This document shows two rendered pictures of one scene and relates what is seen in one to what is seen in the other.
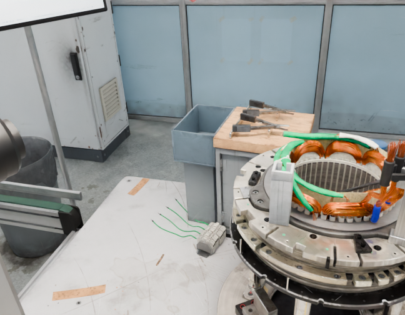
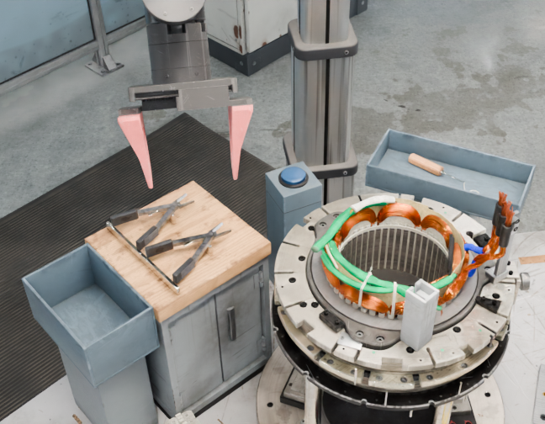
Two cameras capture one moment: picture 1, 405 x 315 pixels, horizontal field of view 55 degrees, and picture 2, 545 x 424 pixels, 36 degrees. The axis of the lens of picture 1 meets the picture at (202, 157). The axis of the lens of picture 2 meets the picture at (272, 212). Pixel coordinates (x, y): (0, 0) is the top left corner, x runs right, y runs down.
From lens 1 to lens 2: 0.76 m
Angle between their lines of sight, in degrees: 50
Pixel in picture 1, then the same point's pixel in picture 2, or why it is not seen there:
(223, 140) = (173, 304)
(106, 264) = not seen: outside the picture
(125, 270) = not seen: outside the picture
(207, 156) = (146, 341)
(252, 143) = (212, 278)
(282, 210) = (429, 330)
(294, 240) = (455, 347)
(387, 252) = (505, 293)
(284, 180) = (432, 303)
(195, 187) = (120, 398)
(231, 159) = (181, 319)
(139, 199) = not seen: outside the picture
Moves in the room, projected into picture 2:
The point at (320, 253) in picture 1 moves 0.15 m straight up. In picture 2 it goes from (483, 338) to (502, 252)
